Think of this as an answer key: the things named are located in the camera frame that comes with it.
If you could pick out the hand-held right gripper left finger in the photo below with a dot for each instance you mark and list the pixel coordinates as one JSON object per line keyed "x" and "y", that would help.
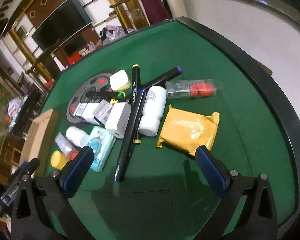
{"x": 77, "y": 172}

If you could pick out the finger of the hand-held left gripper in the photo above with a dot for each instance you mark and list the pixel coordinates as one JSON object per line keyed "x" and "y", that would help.
{"x": 31, "y": 166}

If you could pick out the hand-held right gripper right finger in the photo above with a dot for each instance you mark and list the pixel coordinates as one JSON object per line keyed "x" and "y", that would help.
{"x": 212, "y": 173}

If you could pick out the clear box with red label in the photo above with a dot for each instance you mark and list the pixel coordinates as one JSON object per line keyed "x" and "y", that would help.
{"x": 65, "y": 145}

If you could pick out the teal tissue packet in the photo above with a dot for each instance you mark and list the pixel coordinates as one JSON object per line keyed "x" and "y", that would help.
{"x": 102, "y": 145}

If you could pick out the cardboard box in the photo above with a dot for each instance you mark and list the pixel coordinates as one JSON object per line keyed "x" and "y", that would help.
{"x": 40, "y": 130}

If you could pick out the white roll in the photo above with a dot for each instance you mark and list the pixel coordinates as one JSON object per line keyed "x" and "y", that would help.
{"x": 75, "y": 135}

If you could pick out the orange snack packet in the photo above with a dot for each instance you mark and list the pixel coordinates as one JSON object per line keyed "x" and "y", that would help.
{"x": 187, "y": 130}

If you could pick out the black marker with blue caps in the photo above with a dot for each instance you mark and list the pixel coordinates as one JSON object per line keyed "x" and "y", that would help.
{"x": 128, "y": 142}

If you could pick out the blue and white box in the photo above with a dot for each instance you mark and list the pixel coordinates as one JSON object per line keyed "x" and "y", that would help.
{"x": 90, "y": 113}
{"x": 78, "y": 110}

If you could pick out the white power bank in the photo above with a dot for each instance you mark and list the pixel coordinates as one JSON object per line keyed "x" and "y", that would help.
{"x": 116, "y": 120}

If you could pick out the grey patterned box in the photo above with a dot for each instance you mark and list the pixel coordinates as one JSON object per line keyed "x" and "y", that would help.
{"x": 103, "y": 110}

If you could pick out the black marker with green cap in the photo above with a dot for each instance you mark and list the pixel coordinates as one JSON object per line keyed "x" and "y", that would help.
{"x": 102, "y": 95}

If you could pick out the clear packet with red piece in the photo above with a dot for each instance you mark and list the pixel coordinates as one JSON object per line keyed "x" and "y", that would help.
{"x": 202, "y": 90}

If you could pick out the large white bottle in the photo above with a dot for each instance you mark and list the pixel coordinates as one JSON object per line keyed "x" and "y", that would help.
{"x": 152, "y": 110}

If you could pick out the cream yellow box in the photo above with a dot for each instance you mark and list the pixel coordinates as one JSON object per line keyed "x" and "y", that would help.
{"x": 118, "y": 80}

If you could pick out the black marker with purple cap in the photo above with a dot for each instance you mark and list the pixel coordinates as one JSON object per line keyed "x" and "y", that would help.
{"x": 162, "y": 77}

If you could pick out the black bench table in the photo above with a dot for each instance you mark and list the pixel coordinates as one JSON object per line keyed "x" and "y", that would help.
{"x": 26, "y": 112}

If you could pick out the white plastic bag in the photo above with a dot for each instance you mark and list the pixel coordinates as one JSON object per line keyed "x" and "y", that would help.
{"x": 13, "y": 107}

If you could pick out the grey wheel disc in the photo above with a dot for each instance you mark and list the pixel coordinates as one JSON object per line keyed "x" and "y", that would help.
{"x": 90, "y": 85}

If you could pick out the dark wooden chair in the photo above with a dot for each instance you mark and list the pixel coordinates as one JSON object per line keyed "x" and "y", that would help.
{"x": 47, "y": 60}

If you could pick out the red items under television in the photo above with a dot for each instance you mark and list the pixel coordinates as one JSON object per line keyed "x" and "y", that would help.
{"x": 73, "y": 59}

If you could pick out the pile of clothes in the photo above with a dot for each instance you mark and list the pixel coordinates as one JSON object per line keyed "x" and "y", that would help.
{"x": 115, "y": 33}

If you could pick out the black television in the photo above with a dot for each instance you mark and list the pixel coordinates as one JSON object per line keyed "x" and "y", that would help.
{"x": 62, "y": 22}

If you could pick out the wooden chair with cloth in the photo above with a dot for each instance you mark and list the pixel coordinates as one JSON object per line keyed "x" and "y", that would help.
{"x": 126, "y": 12}

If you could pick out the maroon cloth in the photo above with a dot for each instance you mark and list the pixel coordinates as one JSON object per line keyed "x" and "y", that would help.
{"x": 155, "y": 7}

